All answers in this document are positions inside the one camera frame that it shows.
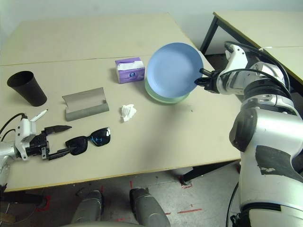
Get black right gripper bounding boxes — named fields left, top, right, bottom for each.
left=194, top=68, right=222, bottom=94

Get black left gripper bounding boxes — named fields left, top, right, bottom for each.
left=25, top=124, right=77, bottom=161

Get white pen with black tip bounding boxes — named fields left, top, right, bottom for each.
left=31, top=109, right=49, bottom=122

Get light blue plate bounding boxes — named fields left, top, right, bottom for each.
left=146, top=42, right=204, bottom=98

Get black sunglasses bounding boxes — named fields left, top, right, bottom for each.
left=64, top=126, right=112, bottom=156

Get grey glasses case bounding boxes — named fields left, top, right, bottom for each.
left=61, top=87, right=110, bottom=122

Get white tissue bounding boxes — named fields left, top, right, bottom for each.
left=120, top=104, right=138, bottom=123

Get light green plate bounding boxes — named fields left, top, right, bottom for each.
left=144, top=78, right=191, bottom=105

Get black plastic cup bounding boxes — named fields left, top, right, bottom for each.
left=6, top=70, right=48, bottom=107

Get black table foot bar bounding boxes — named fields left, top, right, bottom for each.
left=0, top=190, right=47, bottom=207
left=183, top=160, right=241, bottom=183

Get grey robot left leg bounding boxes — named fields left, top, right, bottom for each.
left=70, top=190, right=105, bottom=224

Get grey robot leg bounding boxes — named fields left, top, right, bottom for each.
left=70, top=190, right=105, bottom=224
left=129, top=187, right=171, bottom=227

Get purple tissue pack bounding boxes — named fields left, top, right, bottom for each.
left=115, top=57, right=146, bottom=84

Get brown wooden piece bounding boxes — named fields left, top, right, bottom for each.
left=0, top=212, right=15, bottom=223

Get grey robot right leg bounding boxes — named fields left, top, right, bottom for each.
left=129, top=187, right=171, bottom=227

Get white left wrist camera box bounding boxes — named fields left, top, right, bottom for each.
left=14, top=117, right=37, bottom=162

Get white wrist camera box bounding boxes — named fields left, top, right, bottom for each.
left=14, top=117, right=37, bottom=162
left=223, top=42, right=249, bottom=71

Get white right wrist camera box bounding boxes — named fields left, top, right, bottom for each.
left=223, top=42, right=249, bottom=71

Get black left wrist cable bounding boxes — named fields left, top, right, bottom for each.
left=0, top=113, right=27, bottom=142

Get beige side table black frame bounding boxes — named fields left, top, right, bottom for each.
left=200, top=10, right=303, bottom=100

